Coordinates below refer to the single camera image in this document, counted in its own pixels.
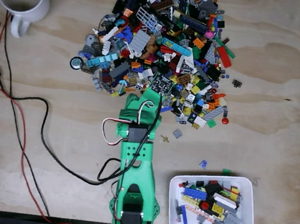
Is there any large grey Lego plate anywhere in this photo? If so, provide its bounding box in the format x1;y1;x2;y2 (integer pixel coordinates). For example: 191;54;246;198
127;28;153;53

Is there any cyan long Lego beam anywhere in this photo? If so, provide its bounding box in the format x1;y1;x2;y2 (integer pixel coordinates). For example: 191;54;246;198
160;37;194;58

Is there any thin black cable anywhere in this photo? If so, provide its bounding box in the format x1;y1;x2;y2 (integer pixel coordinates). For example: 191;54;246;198
0;12;77;217

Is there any white Lego lattice fence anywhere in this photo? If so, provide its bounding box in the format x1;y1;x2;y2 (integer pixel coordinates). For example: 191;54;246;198
134;5;159;33

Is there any black grey Lego wheel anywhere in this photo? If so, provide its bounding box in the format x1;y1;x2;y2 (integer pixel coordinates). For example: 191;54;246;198
69;55;84;71

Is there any grey Lego wedge plate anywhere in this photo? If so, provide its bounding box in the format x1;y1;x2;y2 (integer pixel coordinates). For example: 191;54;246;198
202;43;219;65

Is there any dark grey Lego slope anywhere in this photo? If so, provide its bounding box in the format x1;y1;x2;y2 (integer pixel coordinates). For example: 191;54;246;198
107;59;132;82

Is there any small grey square Lego plate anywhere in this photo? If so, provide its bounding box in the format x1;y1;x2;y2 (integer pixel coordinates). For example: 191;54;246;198
172;128;184;140

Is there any dark grey Lego plate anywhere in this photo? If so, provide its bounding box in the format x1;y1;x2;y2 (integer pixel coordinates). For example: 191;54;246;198
198;0;219;16

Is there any white Lego tile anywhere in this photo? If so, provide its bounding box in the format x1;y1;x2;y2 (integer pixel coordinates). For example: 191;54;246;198
193;115;207;127

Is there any thin red wire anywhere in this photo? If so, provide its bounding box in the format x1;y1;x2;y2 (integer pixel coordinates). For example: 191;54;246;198
0;10;144;224

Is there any grey narrow Lego plate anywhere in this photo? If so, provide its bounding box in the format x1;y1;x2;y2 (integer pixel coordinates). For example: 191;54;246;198
202;104;225;124

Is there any white long Lego brick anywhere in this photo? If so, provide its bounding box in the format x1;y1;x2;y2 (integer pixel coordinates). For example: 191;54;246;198
100;24;120;47

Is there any light blue long Lego plate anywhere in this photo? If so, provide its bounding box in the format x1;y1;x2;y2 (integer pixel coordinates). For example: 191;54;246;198
85;49;120;71

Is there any dark blue long Lego plate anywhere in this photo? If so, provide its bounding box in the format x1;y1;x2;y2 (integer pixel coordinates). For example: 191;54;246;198
177;12;210;35

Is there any red white Lego strip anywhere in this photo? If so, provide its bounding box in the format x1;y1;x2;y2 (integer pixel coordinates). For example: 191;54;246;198
182;204;217;223

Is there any dark grey Lego stick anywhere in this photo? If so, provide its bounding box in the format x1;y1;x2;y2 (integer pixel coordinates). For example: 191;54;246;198
172;199;185;223

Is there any camera circuit board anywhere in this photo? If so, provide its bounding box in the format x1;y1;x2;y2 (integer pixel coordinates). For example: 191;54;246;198
149;71;177;98

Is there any grey round Lego dish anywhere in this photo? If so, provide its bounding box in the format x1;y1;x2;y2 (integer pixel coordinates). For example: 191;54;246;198
84;33;99;48

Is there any yellow tall Lego brick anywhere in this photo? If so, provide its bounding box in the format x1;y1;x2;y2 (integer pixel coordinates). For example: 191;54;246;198
229;185;241;202

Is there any brown Lego plate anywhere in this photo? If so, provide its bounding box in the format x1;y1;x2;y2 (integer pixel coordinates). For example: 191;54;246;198
176;73;193;85

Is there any thick black camera cable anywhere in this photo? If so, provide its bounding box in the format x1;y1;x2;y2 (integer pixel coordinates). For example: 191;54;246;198
0;73;166;193

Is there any white red black servo cable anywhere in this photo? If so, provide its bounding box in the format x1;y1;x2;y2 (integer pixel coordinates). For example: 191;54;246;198
100;116;138;151

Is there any blue Lego stick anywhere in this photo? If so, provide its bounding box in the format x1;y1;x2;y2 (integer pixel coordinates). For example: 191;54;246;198
178;204;192;224

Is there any white long Lego piece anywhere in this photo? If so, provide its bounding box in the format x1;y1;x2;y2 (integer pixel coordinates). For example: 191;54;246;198
212;193;239;210

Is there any green square Lego tile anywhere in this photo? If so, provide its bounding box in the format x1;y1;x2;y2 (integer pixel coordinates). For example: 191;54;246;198
206;118;218;130

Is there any orange Lego plate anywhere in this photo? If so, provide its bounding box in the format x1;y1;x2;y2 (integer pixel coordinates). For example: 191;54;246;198
192;37;207;50

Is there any red long Lego plate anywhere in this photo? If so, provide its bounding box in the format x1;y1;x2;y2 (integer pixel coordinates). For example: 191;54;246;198
214;45;235;70

